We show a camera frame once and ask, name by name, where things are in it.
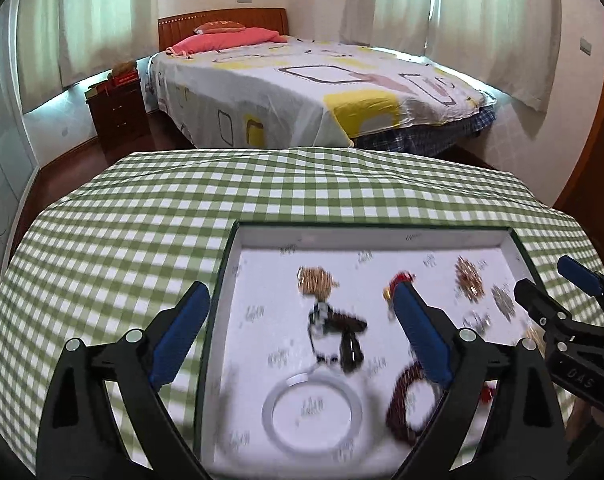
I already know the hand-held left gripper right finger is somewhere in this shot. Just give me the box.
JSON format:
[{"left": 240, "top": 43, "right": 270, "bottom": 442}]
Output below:
[{"left": 392, "top": 280, "right": 567, "bottom": 480}]

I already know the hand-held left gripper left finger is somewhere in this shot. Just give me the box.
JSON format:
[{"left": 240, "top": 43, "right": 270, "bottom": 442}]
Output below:
[{"left": 34, "top": 281, "right": 213, "bottom": 480}]

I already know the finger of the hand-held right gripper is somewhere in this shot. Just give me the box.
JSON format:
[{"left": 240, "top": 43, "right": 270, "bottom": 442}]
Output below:
[
  {"left": 556, "top": 255, "right": 604, "bottom": 321},
  {"left": 513, "top": 279, "right": 577, "bottom": 342}
]

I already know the rhinestone hair clip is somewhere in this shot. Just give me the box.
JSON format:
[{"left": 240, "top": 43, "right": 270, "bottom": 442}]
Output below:
[{"left": 490, "top": 284, "right": 518, "bottom": 320}]

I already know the red braided cord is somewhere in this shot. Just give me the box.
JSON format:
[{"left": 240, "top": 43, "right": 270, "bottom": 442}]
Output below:
[{"left": 383, "top": 271, "right": 415, "bottom": 301}]

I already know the gold pearl cluster necklace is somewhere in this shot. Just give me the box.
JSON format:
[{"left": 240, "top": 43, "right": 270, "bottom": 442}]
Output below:
[{"left": 454, "top": 256, "right": 487, "bottom": 303}]

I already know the dark red bead bracelet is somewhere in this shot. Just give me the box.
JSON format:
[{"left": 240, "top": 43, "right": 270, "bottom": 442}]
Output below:
[{"left": 386, "top": 364, "right": 445, "bottom": 443}]

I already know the white shallow tray box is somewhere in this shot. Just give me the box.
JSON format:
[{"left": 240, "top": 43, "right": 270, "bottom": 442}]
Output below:
[{"left": 194, "top": 220, "right": 552, "bottom": 480}]

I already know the white bangle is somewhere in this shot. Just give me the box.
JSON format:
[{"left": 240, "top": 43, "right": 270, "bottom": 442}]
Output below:
[{"left": 262, "top": 371, "right": 363, "bottom": 457}]

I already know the gold chain necklace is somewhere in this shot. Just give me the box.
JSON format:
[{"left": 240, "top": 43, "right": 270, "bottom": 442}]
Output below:
[{"left": 297, "top": 266, "right": 340, "bottom": 298}]

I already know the green checkered tablecloth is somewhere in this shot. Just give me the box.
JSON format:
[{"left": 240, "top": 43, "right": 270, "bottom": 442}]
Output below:
[{"left": 0, "top": 146, "right": 604, "bottom": 480}]

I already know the wooden door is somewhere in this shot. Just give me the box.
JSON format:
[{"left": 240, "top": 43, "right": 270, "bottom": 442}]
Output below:
[{"left": 554, "top": 15, "right": 604, "bottom": 221}]

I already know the blue plaid bed sheet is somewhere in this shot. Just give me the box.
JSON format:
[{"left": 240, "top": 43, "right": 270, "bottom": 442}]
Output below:
[{"left": 354, "top": 105, "right": 497, "bottom": 156}]

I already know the dark wooden nightstand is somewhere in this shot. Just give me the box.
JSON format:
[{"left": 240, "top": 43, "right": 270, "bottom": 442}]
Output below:
[{"left": 85, "top": 80, "right": 150, "bottom": 151}]

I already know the frosted glass wardrobe door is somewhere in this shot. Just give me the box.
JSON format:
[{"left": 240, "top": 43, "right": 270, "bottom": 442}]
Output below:
[{"left": 0, "top": 10, "right": 38, "bottom": 281}]

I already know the white sheer curtain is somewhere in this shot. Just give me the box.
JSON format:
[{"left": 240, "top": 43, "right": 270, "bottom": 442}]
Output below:
[
  {"left": 374, "top": 0, "right": 435, "bottom": 58},
  {"left": 427, "top": 0, "right": 562, "bottom": 113},
  {"left": 14, "top": 0, "right": 65, "bottom": 113},
  {"left": 57, "top": 0, "right": 155, "bottom": 86}
]

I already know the bed with patterned sheet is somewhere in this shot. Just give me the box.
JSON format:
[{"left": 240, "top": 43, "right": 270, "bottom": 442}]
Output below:
[{"left": 147, "top": 35, "right": 500, "bottom": 156}]

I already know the pink pillow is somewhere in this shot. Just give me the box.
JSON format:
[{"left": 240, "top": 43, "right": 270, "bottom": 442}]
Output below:
[{"left": 167, "top": 27, "right": 289, "bottom": 57}]

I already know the orange pillow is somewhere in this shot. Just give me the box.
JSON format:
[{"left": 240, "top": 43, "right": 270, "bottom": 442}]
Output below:
[{"left": 194, "top": 21, "right": 245, "bottom": 35}]

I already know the wooden headboard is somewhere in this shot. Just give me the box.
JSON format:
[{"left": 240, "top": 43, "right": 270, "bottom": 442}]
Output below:
[{"left": 158, "top": 7, "right": 289, "bottom": 53}]

